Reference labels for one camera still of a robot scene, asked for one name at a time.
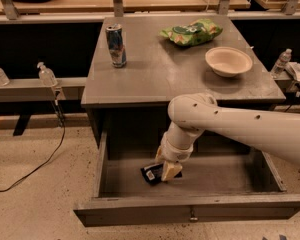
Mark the wooden back table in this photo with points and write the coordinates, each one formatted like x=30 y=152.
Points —
x=72 y=6

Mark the small clear water bottle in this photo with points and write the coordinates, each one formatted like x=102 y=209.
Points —
x=281 y=63

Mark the green chip bag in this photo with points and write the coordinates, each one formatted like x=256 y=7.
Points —
x=196 y=33

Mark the grey wooden cabinet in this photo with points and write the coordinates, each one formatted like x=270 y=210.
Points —
x=158 y=70

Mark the open grey top drawer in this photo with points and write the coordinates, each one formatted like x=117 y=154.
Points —
x=222 y=181

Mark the metal drawer knob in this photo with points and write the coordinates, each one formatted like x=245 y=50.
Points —
x=193 y=217

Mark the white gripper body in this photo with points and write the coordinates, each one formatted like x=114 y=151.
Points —
x=175 y=154

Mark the clear pump sanitizer bottle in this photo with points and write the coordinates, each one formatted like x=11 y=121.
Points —
x=46 y=75

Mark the grey low bench shelf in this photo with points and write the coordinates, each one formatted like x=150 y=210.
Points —
x=28 y=90

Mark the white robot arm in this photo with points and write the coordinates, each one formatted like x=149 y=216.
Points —
x=277 y=133

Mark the dark blue rxbar wrapper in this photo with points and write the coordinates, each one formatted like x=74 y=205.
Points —
x=152 y=173

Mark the white paper bowl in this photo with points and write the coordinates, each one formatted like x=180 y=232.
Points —
x=228 y=61

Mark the blue energy drink can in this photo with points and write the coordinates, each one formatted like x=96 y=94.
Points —
x=115 y=45

